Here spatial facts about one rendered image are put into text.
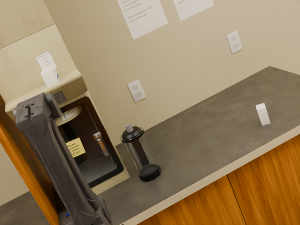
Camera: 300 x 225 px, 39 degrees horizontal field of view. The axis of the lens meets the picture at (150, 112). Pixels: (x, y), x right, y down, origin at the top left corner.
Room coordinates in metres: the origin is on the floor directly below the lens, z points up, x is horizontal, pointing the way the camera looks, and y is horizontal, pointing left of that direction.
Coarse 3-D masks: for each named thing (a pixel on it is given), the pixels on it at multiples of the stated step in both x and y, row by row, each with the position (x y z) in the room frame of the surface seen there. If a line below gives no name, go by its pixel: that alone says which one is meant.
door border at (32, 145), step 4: (24, 136) 1.68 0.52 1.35; (32, 144) 1.68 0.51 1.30; (32, 148) 1.68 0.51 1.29; (36, 152) 1.68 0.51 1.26; (36, 156) 1.68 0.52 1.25; (40, 156) 1.68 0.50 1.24; (40, 160) 1.68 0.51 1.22; (44, 164) 1.68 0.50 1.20; (44, 168) 1.68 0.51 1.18; (48, 172) 1.68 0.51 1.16; (48, 176) 1.68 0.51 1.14; (52, 180) 1.68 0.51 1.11; (52, 184) 1.68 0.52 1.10; (56, 188) 1.68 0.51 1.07; (60, 196) 1.68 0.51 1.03
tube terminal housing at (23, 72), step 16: (48, 32) 1.74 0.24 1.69; (0, 48) 1.71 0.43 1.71; (16, 48) 1.71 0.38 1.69; (32, 48) 1.72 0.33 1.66; (48, 48) 1.73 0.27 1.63; (64, 48) 1.74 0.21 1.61; (0, 64) 1.70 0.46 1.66; (16, 64) 1.71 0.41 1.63; (32, 64) 1.72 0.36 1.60; (64, 64) 1.74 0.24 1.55; (0, 80) 1.69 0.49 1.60; (16, 80) 1.70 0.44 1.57; (32, 80) 1.71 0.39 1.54; (16, 96) 1.70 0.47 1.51; (80, 96) 1.74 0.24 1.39; (112, 144) 1.74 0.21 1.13; (128, 176) 1.74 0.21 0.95; (96, 192) 1.71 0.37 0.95
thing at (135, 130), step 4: (128, 124) 1.69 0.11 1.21; (128, 128) 1.67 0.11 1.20; (132, 128) 1.68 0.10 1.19; (136, 128) 1.68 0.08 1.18; (140, 128) 1.69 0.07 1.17; (124, 132) 1.70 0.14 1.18; (128, 132) 1.68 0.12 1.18; (132, 132) 1.66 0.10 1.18; (136, 132) 1.65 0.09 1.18; (124, 136) 1.66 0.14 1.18; (128, 136) 1.65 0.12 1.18; (132, 136) 1.64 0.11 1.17
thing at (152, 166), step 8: (136, 136) 1.64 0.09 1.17; (144, 136) 1.68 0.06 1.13; (128, 144) 1.65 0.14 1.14; (136, 144) 1.64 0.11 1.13; (144, 144) 1.65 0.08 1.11; (136, 152) 1.64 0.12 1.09; (144, 152) 1.64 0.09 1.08; (136, 160) 1.65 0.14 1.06; (144, 160) 1.64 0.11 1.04; (152, 160) 1.66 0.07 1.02; (144, 168) 1.64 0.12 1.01; (152, 168) 1.64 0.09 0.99
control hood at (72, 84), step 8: (72, 72) 1.70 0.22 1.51; (64, 80) 1.63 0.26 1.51; (72, 80) 1.62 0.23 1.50; (80, 80) 1.65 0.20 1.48; (40, 88) 1.67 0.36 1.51; (48, 88) 1.62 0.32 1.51; (56, 88) 1.61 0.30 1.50; (64, 88) 1.64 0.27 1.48; (72, 88) 1.66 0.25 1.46; (80, 88) 1.68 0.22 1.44; (24, 96) 1.66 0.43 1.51; (32, 96) 1.60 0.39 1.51; (72, 96) 1.70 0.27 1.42; (8, 104) 1.64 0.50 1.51; (16, 104) 1.59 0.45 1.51; (8, 112) 1.58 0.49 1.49
